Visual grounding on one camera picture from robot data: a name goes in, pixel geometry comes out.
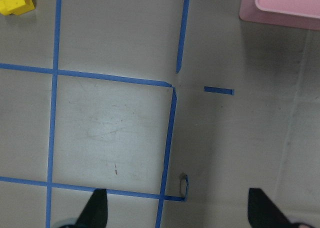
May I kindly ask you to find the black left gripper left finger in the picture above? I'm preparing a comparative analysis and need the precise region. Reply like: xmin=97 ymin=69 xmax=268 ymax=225
xmin=74 ymin=189 xmax=108 ymax=228

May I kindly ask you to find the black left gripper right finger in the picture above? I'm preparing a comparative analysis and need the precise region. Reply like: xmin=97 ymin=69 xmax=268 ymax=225
xmin=247 ymin=188 xmax=292 ymax=228

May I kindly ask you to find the yellow toy block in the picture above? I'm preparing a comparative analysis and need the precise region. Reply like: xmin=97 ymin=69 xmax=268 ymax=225
xmin=0 ymin=0 xmax=35 ymax=16

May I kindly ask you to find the pink plastic box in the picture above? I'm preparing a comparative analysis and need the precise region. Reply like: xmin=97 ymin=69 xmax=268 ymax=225
xmin=239 ymin=0 xmax=320 ymax=31

